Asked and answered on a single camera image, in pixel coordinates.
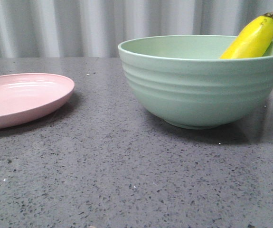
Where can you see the yellow banana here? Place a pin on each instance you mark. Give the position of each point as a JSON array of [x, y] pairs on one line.
[[253, 40]]

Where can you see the green ribbed bowl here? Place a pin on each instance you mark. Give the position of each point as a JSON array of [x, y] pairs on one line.
[[183, 80]]

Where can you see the pink plate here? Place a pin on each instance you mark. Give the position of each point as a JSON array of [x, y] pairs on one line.
[[29, 96]]

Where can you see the white pleated curtain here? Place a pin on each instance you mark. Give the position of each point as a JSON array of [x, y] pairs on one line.
[[94, 28]]

